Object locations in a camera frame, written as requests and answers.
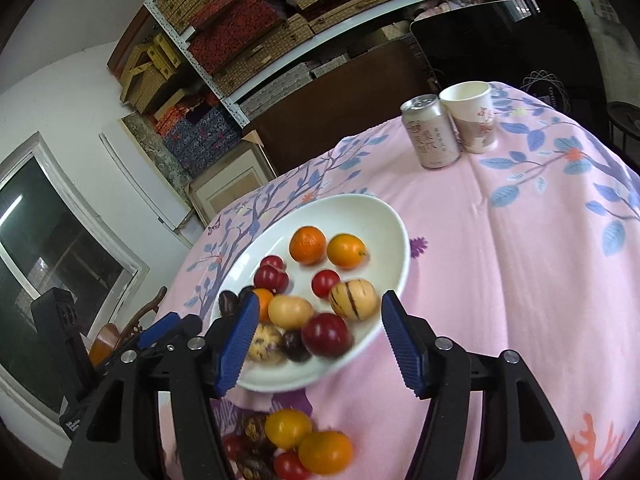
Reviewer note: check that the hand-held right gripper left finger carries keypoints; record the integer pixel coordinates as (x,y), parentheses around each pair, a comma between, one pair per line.
(240,345)

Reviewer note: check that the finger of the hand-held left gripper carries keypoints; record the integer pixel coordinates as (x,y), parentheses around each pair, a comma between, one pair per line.
(157,329)
(187,326)

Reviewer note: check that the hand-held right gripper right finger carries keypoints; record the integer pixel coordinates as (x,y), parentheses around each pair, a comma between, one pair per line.
(402,345)

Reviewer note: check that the speckled pepino melon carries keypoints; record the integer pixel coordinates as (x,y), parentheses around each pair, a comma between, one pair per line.
(265,342)

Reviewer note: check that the dark purple plum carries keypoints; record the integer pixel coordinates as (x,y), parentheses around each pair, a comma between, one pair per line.
(296,346)

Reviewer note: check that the smooth yellow pepino melon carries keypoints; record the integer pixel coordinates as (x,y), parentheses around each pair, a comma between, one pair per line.
(290,311)

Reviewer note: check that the large red plum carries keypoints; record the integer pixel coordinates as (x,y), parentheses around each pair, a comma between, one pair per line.
(325,335)

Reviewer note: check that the dark brown mangosteen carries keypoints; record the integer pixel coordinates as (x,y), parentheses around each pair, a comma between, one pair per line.
(252,425)
(255,465)

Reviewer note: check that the yellow-orange round fruit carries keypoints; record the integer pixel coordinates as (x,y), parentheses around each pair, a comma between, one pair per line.
(287,427)

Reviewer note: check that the red cherry tomato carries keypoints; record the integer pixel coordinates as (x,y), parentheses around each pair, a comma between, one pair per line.
(325,283)
(290,466)

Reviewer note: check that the white oval plate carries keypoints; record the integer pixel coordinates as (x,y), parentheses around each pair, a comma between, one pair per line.
(380,240)

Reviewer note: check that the orange tangerine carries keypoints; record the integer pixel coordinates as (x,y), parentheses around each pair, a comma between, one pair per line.
(264,302)
(307,245)
(325,452)
(346,250)

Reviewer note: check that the wooden chair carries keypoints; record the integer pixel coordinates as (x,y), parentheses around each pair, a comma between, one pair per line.
(130,325)

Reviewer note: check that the white framed window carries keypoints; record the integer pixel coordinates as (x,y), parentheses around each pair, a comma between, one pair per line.
(50,260)

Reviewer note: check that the striped pepino melon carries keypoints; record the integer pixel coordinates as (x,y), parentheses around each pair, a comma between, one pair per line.
(352,300)

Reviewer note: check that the pink floral tablecloth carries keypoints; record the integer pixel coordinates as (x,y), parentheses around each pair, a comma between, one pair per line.
(500,285)

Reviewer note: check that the beige framed panel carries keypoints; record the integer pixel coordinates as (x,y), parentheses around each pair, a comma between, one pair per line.
(225,190)

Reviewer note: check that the white leaning board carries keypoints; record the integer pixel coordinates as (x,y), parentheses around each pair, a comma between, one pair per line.
(140,175)

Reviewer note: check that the marble slab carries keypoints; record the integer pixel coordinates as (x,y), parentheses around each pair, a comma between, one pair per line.
(155,145)

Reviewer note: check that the stack of blue patterned boxes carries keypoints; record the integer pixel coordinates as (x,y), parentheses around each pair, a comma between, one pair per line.
(200,132)

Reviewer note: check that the orange patterned boxes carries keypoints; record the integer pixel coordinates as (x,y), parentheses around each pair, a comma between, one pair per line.
(172,115)

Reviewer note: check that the pink drink can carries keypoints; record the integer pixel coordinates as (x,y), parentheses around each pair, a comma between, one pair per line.
(435,132)

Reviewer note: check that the white metal shelf rack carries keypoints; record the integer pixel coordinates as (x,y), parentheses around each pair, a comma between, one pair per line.
(235,110)

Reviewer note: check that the printed paper cup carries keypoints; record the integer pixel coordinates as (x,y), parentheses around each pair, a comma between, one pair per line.
(472,117)

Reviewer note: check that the brown wooden board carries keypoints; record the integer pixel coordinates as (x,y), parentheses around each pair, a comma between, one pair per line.
(340,105)

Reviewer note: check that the grey patterned boxes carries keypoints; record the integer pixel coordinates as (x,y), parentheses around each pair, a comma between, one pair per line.
(280,90)

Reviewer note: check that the pile of yellow straw boxes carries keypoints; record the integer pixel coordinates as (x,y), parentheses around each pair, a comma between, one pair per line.
(150,70)

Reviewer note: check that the stacks of woven flat boxes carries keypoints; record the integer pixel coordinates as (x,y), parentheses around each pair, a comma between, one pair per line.
(260,67)

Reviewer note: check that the red patterned box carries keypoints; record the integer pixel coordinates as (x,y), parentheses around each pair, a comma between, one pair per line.
(235,30)

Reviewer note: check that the black monitor screen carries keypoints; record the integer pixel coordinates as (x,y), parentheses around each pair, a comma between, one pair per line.
(500,45)

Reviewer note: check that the black round stool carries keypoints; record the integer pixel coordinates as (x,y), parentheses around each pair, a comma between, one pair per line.
(625,120)

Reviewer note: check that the pink cloth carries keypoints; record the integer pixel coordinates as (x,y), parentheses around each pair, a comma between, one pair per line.
(445,2)

